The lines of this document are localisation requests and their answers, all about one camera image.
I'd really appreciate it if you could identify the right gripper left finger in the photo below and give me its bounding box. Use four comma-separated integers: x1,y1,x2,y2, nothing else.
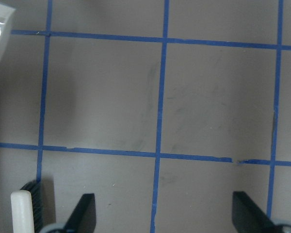
41,193,97,233

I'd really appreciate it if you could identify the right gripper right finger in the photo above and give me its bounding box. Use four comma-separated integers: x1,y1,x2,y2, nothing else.
232,191,291,233

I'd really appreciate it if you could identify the beige hand brush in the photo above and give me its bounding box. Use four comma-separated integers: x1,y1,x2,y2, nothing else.
10,180,43,233

